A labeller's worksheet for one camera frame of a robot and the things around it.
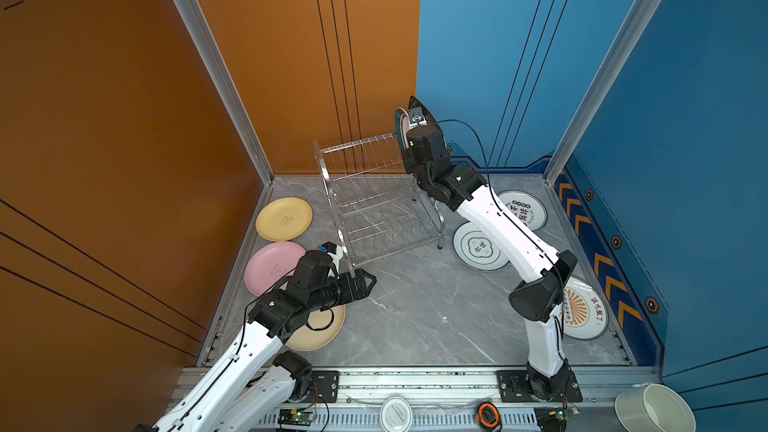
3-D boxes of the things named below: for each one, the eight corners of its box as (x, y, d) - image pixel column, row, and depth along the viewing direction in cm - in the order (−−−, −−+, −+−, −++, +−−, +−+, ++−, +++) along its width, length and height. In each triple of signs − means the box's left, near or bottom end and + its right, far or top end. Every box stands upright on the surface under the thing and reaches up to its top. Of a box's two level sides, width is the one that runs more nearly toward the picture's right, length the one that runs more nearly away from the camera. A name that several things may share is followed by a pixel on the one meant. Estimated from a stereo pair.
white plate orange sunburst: (557, 331, 84) (561, 328, 82) (568, 275, 95) (571, 272, 93) (601, 352, 81) (605, 350, 79) (607, 292, 91) (611, 289, 90)
